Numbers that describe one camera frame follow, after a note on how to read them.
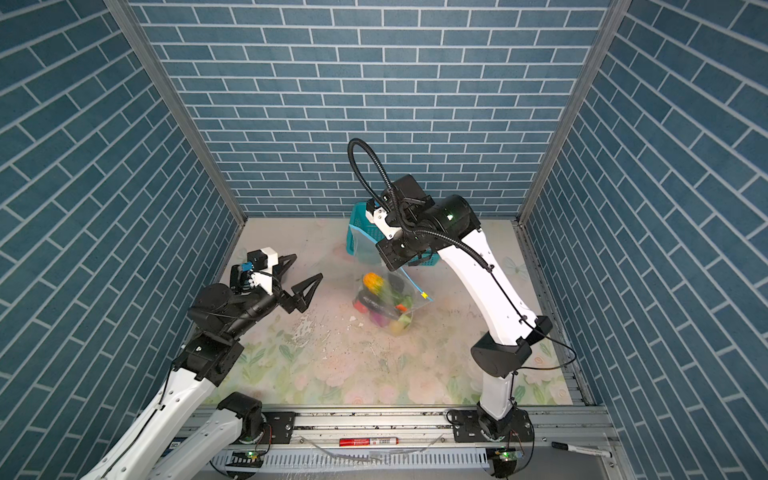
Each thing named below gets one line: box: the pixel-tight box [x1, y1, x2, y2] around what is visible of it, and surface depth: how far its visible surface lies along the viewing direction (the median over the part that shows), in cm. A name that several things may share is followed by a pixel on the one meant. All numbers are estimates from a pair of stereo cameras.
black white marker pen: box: [551, 441, 613, 458], surface depth 72 cm
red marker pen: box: [339, 438, 400, 447], surface depth 72 cm
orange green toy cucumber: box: [363, 272, 391, 299], surface depth 82 cm
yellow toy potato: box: [389, 320, 404, 336], surface depth 82 cm
